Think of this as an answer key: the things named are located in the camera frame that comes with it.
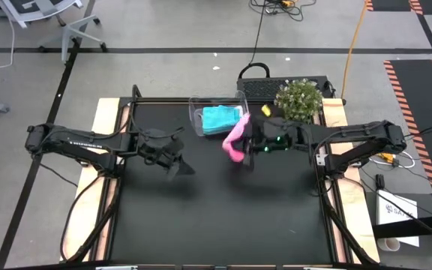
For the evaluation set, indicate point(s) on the beige tape roll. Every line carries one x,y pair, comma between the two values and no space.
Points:
383,243

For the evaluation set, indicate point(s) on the teal microfiber towel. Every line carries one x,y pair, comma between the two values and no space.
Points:
219,119

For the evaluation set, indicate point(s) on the white office chair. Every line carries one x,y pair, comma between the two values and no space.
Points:
36,5

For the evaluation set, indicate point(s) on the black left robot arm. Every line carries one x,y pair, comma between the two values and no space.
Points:
88,139

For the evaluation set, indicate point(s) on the black mat orange stripes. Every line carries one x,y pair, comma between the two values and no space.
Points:
388,4
411,112

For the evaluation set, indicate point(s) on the black frame strut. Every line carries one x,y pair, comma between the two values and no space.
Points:
345,232
88,243

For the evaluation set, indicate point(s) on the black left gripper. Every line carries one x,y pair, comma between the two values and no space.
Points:
158,146

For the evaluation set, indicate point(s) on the clear plastic bin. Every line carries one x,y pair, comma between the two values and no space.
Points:
216,100

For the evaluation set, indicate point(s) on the black perforated computer case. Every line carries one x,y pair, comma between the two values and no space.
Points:
257,89

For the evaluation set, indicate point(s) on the white printed box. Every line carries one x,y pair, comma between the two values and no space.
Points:
388,219

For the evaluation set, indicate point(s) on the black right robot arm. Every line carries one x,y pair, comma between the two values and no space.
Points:
351,133

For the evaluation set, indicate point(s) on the green potted plant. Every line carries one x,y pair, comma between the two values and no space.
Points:
298,99

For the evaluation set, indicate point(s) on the light wooden board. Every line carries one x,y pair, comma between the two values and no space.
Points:
358,225
88,202

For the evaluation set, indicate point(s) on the yellow power adapter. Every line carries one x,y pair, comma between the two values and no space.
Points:
386,154

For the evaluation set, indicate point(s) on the black flat bar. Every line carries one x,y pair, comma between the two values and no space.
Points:
418,225

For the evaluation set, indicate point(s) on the pink microfiber towel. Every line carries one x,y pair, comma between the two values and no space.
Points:
234,140

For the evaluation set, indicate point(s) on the small black device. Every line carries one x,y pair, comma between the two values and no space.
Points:
380,182

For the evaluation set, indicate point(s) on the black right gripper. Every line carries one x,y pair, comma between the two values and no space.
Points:
276,137

